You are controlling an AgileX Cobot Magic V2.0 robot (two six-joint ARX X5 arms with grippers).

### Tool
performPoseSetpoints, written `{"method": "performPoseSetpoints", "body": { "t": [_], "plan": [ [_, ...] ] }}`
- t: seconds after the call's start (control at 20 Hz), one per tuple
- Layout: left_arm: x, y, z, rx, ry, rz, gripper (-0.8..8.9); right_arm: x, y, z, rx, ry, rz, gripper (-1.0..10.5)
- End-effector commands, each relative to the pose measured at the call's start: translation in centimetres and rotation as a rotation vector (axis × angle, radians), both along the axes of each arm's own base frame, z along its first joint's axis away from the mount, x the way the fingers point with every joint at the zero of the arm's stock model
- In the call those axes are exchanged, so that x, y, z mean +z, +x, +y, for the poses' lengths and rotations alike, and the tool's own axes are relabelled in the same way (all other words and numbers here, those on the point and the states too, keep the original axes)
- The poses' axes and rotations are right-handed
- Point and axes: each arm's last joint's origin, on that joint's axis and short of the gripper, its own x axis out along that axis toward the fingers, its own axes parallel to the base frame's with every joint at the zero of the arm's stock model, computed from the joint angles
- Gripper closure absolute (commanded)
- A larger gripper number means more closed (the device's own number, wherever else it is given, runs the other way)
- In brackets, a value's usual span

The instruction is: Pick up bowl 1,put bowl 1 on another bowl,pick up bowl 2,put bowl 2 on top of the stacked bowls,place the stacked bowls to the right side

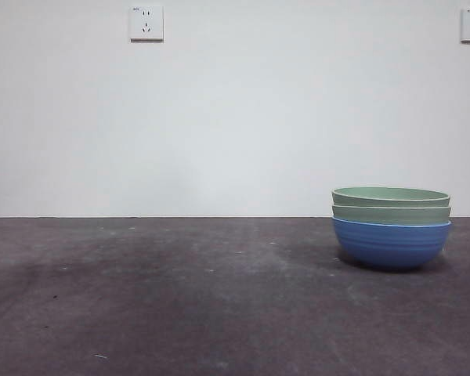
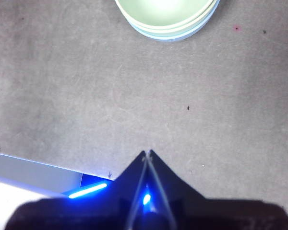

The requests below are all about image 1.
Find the green ribbed bowl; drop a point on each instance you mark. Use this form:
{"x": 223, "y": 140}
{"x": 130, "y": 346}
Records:
{"x": 391, "y": 196}
{"x": 391, "y": 215}

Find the blue ribbed bowl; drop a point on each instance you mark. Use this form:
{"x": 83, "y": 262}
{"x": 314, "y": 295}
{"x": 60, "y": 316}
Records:
{"x": 391, "y": 246}

